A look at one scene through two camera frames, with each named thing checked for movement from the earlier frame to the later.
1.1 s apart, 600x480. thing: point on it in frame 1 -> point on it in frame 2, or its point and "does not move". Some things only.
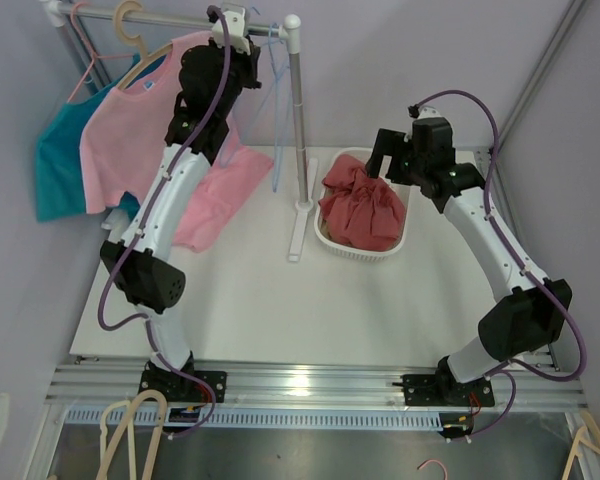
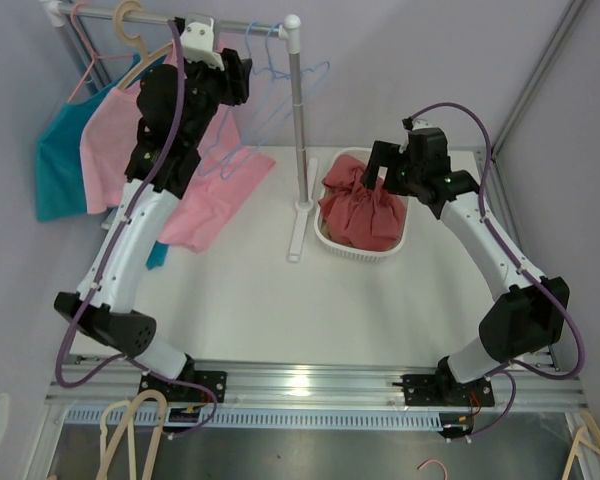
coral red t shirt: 360,209 does not move
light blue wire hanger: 273,29 -> 253,68
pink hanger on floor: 434,461 does not move
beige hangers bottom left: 128,428 does not move
